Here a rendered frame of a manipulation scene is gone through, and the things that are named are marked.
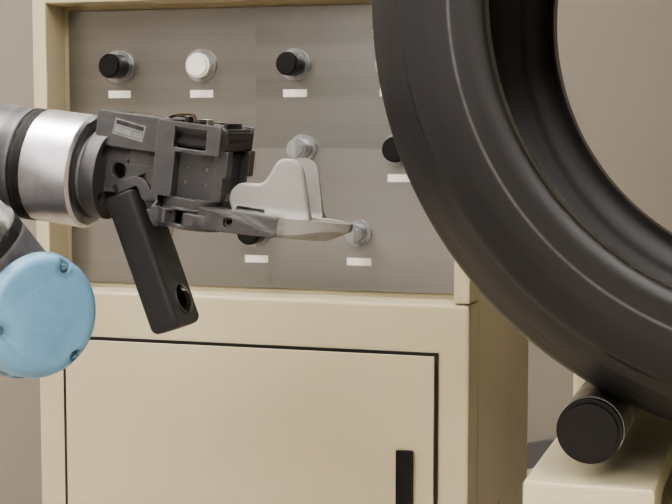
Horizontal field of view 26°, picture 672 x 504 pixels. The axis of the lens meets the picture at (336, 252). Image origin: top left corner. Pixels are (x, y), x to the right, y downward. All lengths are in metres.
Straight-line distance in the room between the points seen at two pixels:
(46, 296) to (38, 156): 0.14
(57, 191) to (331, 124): 0.65
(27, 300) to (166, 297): 0.14
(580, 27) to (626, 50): 0.23
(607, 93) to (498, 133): 3.96
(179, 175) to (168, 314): 0.11
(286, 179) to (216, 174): 0.05
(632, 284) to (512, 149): 0.11
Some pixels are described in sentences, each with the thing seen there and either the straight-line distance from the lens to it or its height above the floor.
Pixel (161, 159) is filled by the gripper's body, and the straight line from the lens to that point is 1.11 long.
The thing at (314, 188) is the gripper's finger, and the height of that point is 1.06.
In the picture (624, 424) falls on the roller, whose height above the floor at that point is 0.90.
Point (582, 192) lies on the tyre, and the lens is 1.22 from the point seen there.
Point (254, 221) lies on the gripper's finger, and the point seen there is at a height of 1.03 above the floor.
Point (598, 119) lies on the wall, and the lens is 4.87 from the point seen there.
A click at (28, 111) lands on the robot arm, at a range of 1.18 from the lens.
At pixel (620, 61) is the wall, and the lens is 4.94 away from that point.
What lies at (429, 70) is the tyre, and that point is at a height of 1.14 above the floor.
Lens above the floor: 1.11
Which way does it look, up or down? 5 degrees down
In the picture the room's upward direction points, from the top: straight up
